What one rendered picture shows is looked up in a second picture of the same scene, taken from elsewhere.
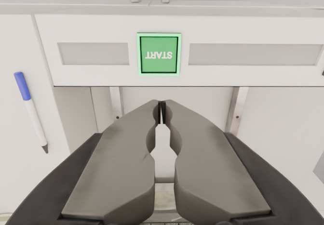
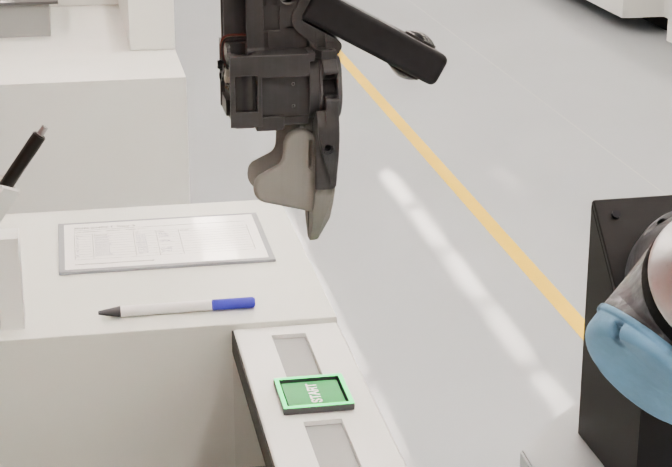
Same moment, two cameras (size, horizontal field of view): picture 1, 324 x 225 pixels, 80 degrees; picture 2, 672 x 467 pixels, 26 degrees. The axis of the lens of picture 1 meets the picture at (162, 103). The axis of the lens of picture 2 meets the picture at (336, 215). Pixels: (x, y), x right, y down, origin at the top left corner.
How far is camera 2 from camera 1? 1.09 m
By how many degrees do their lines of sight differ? 80
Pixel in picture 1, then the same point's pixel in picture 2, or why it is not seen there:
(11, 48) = (287, 304)
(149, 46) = (325, 385)
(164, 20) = (366, 397)
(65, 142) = (121, 330)
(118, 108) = not seen: outside the picture
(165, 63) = (301, 398)
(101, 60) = (285, 363)
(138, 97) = not seen: outside the picture
